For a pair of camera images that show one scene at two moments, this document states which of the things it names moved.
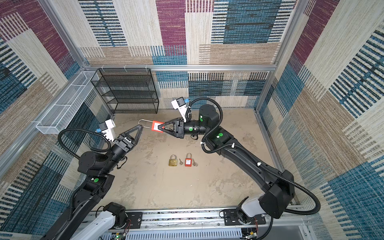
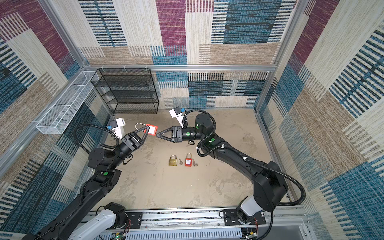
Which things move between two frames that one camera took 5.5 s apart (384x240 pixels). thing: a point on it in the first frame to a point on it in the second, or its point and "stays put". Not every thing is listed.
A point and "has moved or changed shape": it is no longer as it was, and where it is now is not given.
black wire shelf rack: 127,90 stays put
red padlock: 153,125 has moved or changed shape
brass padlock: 173,161 stays put
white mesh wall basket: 55,119 stays put
